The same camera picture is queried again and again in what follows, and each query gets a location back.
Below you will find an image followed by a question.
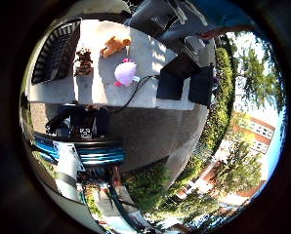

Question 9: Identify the orange dog plush toy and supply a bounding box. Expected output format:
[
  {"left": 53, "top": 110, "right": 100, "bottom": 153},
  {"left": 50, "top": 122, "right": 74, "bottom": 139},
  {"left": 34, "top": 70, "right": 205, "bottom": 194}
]
[{"left": 100, "top": 35, "right": 132, "bottom": 59}]

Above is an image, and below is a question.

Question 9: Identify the striped tiger plush toy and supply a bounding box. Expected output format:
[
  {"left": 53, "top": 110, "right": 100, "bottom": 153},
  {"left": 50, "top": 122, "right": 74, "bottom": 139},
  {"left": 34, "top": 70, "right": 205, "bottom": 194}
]
[{"left": 73, "top": 48, "right": 95, "bottom": 77}]

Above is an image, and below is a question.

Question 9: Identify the pink and white plush toy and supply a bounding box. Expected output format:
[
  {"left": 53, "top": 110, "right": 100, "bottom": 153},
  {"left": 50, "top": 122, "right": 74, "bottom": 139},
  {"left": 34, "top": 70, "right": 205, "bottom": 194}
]
[{"left": 113, "top": 58, "right": 141, "bottom": 88}]

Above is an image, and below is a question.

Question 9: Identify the black slatted plastic basket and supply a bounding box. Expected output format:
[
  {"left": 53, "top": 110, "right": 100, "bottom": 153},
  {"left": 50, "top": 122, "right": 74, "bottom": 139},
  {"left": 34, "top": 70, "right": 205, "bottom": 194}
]
[{"left": 30, "top": 19, "right": 82, "bottom": 86}]

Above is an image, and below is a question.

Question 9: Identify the black laptop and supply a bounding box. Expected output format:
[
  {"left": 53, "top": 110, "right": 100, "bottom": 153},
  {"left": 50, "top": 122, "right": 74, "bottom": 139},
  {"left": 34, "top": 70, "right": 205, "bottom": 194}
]
[{"left": 156, "top": 53, "right": 202, "bottom": 101}]

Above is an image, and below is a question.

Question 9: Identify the green hedge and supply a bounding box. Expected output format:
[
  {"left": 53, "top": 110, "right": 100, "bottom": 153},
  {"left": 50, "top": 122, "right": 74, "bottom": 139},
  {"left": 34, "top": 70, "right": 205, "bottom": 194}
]
[{"left": 125, "top": 47, "right": 237, "bottom": 209}]

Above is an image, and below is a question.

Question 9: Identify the green tree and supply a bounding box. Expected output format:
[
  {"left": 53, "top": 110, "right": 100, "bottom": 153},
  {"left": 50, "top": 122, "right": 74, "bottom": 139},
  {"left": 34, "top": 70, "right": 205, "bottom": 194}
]
[
  {"left": 236, "top": 32, "right": 285, "bottom": 111},
  {"left": 213, "top": 139, "right": 264, "bottom": 196}
]

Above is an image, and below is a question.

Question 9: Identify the red brick building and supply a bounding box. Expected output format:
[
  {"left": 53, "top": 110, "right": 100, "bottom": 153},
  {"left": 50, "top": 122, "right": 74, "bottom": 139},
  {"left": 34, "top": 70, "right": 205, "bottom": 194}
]
[{"left": 231, "top": 113, "right": 276, "bottom": 155}]

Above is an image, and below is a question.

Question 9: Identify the black robot mount with tag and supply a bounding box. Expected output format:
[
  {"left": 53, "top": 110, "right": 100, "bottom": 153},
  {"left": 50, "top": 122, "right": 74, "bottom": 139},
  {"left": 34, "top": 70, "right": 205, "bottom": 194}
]
[{"left": 44, "top": 103, "right": 111, "bottom": 140}]

